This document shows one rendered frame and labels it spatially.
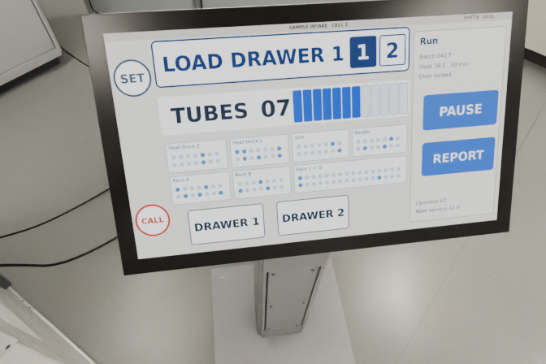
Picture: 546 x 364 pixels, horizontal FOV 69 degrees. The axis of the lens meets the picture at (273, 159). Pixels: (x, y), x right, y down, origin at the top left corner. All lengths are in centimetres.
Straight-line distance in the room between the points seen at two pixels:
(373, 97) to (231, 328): 110
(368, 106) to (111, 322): 128
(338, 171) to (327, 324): 102
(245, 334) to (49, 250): 82
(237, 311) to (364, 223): 99
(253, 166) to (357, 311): 112
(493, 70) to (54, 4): 272
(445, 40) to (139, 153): 39
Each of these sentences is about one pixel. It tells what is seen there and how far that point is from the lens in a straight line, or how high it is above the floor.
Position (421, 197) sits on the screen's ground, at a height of 101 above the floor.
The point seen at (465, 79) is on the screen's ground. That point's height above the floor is 112.
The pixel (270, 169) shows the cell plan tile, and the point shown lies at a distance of 49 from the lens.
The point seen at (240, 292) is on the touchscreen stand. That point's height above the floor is 4.
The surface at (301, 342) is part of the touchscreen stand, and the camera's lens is 145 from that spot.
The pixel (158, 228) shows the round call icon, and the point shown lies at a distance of 51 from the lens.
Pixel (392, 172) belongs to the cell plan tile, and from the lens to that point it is 53.
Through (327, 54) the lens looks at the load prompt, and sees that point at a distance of 48.
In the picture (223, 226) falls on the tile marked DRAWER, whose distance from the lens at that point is 51.
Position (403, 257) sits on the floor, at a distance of 167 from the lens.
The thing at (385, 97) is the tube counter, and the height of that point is 111.
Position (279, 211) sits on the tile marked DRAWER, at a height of 101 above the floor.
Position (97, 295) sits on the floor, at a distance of 163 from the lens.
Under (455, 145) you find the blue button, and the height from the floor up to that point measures 106.
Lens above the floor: 145
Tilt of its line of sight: 53 degrees down
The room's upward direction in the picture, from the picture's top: 3 degrees clockwise
